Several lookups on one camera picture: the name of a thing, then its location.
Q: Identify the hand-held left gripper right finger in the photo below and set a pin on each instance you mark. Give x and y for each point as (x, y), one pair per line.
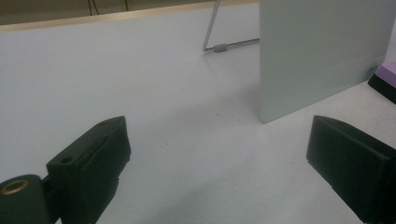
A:
(351, 161)

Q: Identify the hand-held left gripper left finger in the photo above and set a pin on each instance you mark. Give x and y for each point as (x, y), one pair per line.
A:
(88, 161)

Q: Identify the purple whiteboard eraser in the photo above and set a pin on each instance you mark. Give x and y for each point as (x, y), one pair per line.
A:
(386, 81)

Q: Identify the small white whiteboard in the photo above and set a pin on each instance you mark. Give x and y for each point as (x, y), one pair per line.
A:
(317, 53)

